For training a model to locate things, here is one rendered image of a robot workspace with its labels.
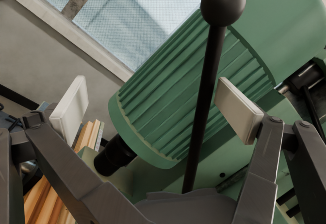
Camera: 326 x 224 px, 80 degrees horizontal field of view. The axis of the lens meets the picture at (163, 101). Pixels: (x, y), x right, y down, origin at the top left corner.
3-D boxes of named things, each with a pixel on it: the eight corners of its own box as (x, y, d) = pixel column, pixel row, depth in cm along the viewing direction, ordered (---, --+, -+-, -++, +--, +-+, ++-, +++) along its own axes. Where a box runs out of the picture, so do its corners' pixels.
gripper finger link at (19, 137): (46, 166, 11) (-11, 168, 11) (70, 118, 16) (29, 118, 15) (40, 146, 11) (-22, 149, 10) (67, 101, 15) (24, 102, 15)
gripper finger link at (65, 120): (69, 154, 13) (57, 154, 13) (89, 103, 19) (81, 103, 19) (60, 117, 12) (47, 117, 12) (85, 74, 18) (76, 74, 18)
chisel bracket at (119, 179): (62, 166, 44) (85, 144, 42) (112, 190, 50) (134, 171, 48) (50, 195, 38) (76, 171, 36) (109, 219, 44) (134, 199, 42)
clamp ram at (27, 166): (5, 154, 45) (25, 130, 43) (36, 168, 48) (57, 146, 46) (-23, 188, 37) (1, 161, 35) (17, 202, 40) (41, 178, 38)
